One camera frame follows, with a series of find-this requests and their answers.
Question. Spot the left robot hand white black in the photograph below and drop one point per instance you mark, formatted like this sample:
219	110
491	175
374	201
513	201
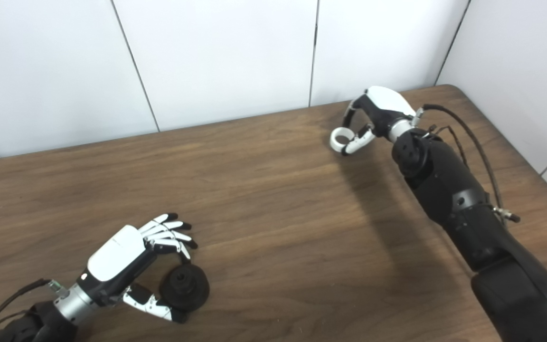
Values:
114	259

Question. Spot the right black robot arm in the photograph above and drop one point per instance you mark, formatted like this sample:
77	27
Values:
482	223

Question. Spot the round black part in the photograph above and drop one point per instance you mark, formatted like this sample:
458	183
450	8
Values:
188	289

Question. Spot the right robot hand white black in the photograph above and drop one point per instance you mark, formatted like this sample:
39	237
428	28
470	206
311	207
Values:
387	107

